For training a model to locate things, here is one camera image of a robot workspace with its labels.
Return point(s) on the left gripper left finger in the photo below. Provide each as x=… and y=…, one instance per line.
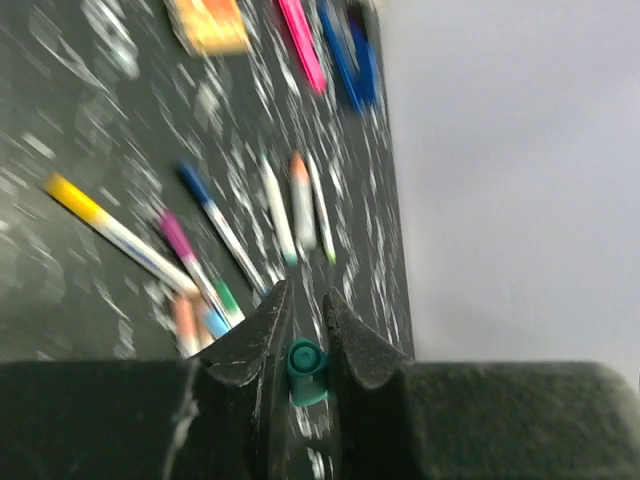
x=241, y=429

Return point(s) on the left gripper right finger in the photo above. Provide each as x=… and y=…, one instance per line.
x=366, y=400

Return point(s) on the teal marker cap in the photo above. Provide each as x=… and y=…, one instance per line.
x=307, y=374

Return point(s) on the orange highlighter marker body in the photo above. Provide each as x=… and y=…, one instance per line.
x=302, y=203

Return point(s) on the light blue cap marker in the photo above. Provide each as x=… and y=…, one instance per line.
x=215, y=324

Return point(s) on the peach cap white marker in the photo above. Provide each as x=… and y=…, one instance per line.
x=201, y=312

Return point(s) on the pink cap white marker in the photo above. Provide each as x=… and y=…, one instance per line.
x=186, y=332

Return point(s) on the purple cap marker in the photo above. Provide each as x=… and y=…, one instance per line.
x=177, y=239

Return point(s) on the dark blue cap marker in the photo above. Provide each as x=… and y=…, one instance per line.
x=203, y=197

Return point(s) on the yellow cap white marker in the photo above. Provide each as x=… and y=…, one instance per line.
x=83, y=207

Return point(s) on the orange spiral notebook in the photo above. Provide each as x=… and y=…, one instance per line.
x=208, y=27

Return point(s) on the blue stapler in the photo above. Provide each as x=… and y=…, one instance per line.
x=347, y=33

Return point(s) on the pink utility knife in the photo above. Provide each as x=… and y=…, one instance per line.
x=298, y=26

